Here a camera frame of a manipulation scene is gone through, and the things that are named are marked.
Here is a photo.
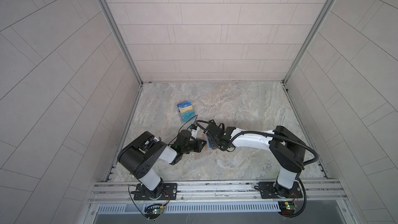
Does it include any teal card on table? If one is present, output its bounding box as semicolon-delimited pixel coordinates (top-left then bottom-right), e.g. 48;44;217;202
181;112;195;122

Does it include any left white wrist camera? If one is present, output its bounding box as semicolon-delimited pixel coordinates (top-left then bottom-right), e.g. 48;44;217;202
190;124;198;140

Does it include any left black camera cable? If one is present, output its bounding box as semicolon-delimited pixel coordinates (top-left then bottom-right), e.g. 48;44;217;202
167;114;199;145

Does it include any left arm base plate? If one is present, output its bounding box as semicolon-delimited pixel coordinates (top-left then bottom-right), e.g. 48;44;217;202
131;183;178;201

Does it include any gold beige card on table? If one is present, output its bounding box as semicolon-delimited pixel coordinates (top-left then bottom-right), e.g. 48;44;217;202
179;105;193;114

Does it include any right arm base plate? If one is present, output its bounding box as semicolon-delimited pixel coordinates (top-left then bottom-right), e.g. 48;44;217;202
254;181;303;199

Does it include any right green circuit board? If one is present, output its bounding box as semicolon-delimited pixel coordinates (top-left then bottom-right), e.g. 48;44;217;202
278;201;297;216

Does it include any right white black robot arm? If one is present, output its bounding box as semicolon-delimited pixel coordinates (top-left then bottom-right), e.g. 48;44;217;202
197;120;319;197

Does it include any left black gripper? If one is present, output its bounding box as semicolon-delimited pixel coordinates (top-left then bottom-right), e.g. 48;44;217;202
179;139;207;155

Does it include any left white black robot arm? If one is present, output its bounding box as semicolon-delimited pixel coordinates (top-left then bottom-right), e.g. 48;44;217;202
117;130;207;197

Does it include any left green circuit board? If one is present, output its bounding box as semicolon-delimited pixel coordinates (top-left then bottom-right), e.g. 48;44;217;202
145;204;165;215

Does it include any white ventilation grille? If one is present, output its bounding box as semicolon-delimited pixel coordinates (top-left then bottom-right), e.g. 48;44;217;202
97;201;281;214

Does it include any green circuit board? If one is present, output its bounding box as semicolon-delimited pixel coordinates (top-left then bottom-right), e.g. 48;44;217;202
145;204;165;215
278;201;297;216

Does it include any blue VIP card on table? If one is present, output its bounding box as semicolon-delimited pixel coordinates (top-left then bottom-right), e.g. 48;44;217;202
177;101;192;111

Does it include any aluminium mounting rail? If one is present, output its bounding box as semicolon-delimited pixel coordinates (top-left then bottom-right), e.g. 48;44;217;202
88;178;347;204

